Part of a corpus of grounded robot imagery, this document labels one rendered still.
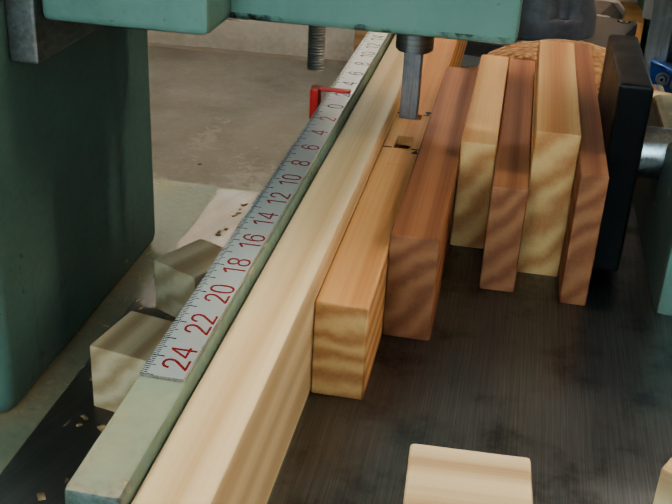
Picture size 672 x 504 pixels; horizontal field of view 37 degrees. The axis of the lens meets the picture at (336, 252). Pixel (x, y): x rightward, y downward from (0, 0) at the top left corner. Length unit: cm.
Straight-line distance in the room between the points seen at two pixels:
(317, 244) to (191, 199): 41
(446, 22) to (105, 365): 24
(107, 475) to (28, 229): 28
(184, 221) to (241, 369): 45
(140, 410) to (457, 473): 9
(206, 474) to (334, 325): 11
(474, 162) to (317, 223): 11
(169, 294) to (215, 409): 34
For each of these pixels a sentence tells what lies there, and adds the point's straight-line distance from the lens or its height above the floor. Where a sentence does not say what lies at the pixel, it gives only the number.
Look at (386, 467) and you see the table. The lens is 35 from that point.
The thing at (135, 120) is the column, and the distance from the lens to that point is 65.
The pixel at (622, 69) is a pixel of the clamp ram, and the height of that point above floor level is 100.
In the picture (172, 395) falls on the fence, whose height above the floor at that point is 96.
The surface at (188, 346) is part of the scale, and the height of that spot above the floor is 96.
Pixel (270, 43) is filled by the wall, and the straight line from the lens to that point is 407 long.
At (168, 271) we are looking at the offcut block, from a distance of 61.
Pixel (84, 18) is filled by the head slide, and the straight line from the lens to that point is 48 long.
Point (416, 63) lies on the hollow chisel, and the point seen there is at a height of 98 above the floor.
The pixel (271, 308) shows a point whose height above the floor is 95.
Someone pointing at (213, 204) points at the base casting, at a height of 80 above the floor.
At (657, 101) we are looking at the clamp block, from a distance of 56.
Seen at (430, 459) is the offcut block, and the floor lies 94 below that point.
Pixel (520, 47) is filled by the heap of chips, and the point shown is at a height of 93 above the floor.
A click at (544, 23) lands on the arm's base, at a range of 123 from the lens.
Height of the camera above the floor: 112
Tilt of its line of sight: 27 degrees down
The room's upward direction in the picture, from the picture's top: 3 degrees clockwise
